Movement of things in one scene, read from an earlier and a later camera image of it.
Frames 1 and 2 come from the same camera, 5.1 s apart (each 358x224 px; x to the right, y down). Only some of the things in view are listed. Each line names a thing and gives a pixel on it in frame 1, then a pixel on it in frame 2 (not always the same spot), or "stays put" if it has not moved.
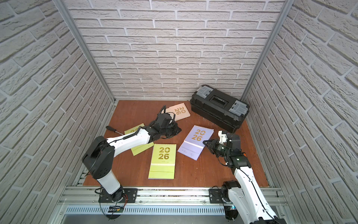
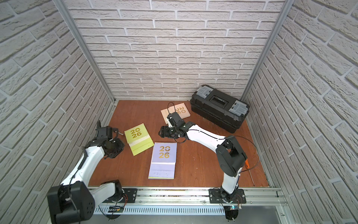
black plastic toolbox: x=221 y=109 stays put
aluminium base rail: x=85 y=201 stays put
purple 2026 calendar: x=193 y=145 to x=163 y=162
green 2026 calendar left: x=140 y=149 stays put
